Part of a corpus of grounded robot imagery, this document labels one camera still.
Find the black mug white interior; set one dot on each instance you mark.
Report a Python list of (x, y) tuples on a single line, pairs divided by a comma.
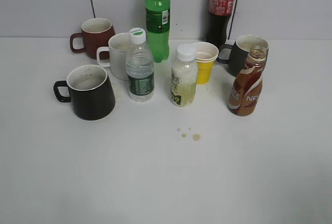
[(88, 88)]

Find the brown coffee bottle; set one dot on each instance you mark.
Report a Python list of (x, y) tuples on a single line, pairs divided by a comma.
[(247, 85)]

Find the yellow paper cup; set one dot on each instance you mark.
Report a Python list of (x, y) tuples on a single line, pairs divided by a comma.
[(206, 55)]

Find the yellowish juice bottle white cap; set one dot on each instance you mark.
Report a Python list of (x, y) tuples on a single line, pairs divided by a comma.
[(184, 74)]

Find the clear water bottle green label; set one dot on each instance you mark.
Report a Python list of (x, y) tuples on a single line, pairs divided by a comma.
[(139, 66)]

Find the white ceramic mug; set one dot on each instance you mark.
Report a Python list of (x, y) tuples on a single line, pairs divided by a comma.
[(117, 49)]

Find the dark grey ceramic mug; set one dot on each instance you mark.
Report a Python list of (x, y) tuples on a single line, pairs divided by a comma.
[(239, 52)]

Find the red-brown ceramic mug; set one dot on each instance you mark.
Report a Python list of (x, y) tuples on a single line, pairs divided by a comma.
[(95, 33)]

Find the green soda bottle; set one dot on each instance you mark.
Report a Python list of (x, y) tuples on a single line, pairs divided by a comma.
[(158, 27)]

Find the cola bottle red label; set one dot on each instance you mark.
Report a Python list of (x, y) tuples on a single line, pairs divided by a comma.
[(219, 14)]

